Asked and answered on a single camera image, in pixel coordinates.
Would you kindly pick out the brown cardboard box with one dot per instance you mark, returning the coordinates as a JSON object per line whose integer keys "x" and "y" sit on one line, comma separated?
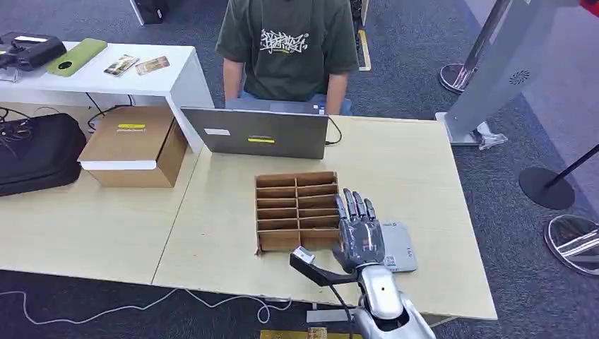
{"x": 135, "y": 145}

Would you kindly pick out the grey laptop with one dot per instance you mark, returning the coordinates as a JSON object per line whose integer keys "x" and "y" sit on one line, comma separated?
{"x": 262, "y": 133}

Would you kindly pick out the white shelf table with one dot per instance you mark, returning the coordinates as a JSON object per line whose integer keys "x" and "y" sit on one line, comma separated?
{"x": 159, "y": 79}

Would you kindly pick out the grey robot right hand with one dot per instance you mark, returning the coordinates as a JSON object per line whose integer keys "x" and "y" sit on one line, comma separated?
{"x": 360, "y": 238}

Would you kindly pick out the chrome stanchion base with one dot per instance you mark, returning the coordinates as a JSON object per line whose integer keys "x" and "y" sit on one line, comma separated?
{"x": 573, "y": 245}

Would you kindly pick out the grey kiosk stand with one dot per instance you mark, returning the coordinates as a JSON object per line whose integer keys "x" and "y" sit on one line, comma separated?
{"x": 500, "y": 70}

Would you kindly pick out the black cabinet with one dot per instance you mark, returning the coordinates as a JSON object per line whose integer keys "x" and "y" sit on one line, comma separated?
{"x": 150, "y": 10}

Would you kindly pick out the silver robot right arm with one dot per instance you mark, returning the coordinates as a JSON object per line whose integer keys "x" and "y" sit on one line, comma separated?
{"x": 386, "y": 299}

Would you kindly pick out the clear plastic wrap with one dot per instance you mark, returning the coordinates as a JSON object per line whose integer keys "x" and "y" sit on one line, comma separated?
{"x": 491, "y": 139}

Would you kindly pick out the black bag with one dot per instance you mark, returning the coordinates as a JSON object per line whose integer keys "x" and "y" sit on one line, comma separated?
{"x": 39, "y": 152}

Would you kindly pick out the person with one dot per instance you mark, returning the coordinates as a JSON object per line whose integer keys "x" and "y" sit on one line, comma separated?
{"x": 288, "y": 47}

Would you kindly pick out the chrome stanchion with pole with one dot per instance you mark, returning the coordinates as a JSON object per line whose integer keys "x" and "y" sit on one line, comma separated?
{"x": 461, "y": 75}

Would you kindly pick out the green phone case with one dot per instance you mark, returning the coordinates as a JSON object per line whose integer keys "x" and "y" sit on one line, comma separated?
{"x": 77, "y": 57}

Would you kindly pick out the yellow floor tape strip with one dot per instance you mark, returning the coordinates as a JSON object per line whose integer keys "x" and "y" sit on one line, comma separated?
{"x": 364, "y": 49}

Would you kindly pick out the dark printed card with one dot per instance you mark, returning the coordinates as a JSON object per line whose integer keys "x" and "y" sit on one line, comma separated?
{"x": 121, "y": 65}

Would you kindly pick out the red object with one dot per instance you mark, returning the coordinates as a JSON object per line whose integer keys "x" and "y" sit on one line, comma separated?
{"x": 590, "y": 6}

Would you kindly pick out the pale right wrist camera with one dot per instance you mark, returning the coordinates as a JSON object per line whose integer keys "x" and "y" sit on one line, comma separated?
{"x": 311, "y": 266}

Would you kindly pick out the tan printed card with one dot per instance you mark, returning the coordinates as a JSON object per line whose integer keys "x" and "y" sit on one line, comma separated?
{"x": 152, "y": 65}

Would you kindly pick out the grey flat card reader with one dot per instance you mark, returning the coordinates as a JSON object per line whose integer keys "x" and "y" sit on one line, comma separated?
{"x": 400, "y": 248}

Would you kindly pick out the wooden slotted card box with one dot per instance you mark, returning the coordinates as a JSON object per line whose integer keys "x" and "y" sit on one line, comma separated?
{"x": 297, "y": 210}

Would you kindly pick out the black stanchion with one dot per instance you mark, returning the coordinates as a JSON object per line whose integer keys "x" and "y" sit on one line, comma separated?
{"x": 545, "y": 188}

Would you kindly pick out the black device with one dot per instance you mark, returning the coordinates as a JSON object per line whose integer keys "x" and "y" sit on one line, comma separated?
{"x": 32, "y": 49}

